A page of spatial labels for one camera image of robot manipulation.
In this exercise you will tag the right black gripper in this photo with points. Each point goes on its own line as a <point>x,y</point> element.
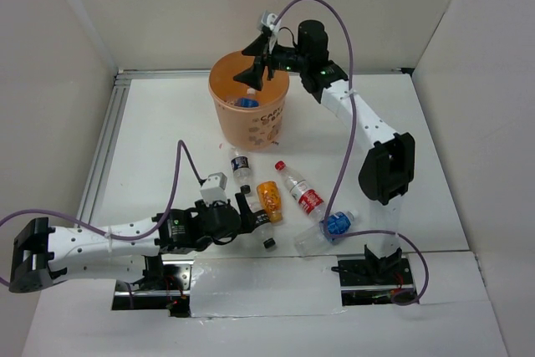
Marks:
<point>253,75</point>

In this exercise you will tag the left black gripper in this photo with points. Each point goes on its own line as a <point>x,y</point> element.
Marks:
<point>247,226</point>

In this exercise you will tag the clear bottle black label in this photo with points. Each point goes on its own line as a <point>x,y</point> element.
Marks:
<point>265,231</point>

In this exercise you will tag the orange juice bottle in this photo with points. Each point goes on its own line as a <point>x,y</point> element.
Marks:
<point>270,200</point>

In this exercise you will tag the crushed bottle blue label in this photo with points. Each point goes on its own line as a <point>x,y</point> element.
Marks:
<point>243,102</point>

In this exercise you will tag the clear bottle dark blue label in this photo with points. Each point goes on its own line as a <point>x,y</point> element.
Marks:
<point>241,169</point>

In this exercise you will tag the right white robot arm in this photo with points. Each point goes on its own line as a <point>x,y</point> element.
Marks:
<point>389,163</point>

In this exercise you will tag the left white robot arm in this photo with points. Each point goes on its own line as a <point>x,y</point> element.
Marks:
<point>44,256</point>

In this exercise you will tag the orange plastic bin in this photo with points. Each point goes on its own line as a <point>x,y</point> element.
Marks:
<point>249,129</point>

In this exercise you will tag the clear bottle red label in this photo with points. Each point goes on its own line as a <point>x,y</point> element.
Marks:
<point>306,196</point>

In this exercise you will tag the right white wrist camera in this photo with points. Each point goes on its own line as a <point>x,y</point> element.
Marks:
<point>269,26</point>

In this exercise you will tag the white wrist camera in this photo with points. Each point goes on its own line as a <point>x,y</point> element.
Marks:
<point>269,26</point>
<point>213,188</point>

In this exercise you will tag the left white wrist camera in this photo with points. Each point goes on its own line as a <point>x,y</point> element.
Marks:
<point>213,188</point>

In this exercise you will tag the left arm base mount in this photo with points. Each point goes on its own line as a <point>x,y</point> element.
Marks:
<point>165,286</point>

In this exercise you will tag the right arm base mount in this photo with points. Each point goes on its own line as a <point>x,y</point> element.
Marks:
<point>370,280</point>

